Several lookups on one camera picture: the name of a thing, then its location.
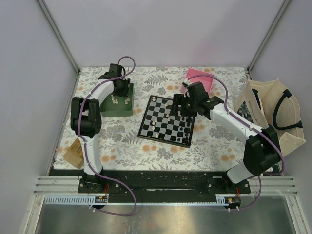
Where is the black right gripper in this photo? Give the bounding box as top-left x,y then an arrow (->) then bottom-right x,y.
169,94 -> 198,117

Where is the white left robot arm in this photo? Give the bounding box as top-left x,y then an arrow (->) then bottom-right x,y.
70,63 -> 130,193

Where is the floral table cloth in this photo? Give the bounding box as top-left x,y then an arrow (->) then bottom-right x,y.
53,67 -> 248,171

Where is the green plastic tray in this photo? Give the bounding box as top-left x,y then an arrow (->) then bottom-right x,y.
100,83 -> 135,117

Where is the cream canvas tote bag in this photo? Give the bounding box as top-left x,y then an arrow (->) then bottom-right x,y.
234,80 -> 306,156

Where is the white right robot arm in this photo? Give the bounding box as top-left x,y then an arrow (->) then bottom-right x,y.
170,82 -> 283,193

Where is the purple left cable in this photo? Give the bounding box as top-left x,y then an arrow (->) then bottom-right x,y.
79,55 -> 138,216

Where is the pink plastic tray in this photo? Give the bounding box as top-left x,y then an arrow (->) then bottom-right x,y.
183,68 -> 214,93

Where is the black white chess board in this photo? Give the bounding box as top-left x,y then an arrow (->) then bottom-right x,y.
137,95 -> 195,148

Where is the brown cardboard box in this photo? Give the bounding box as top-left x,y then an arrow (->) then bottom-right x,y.
63,138 -> 84,169

